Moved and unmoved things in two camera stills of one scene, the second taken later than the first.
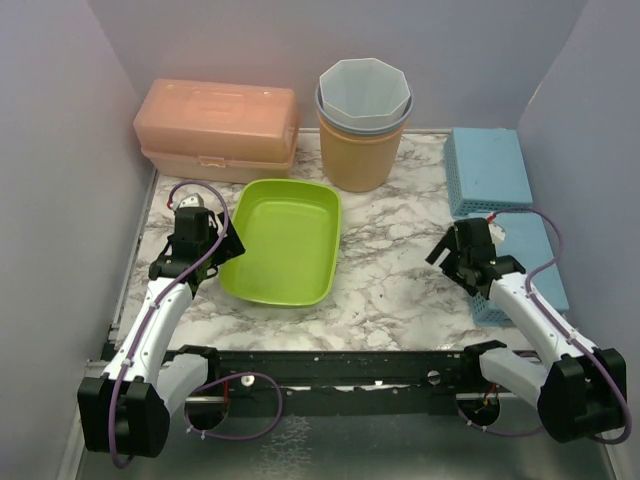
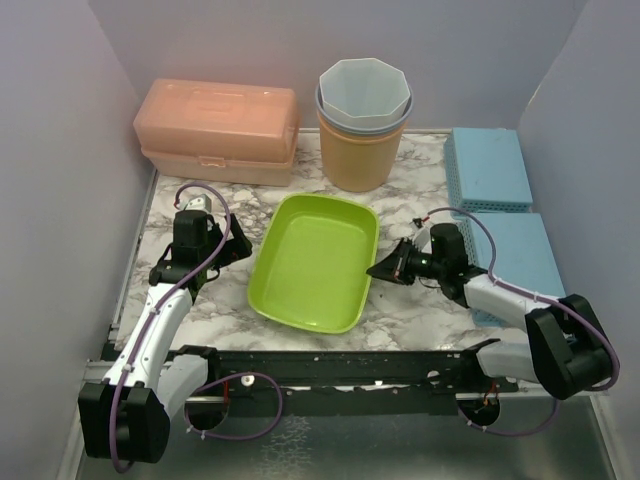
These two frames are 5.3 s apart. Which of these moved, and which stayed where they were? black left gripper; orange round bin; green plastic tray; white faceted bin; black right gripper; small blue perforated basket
Moved: green plastic tray; black right gripper
Stayed: white faceted bin; black left gripper; small blue perforated basket; orange round bin
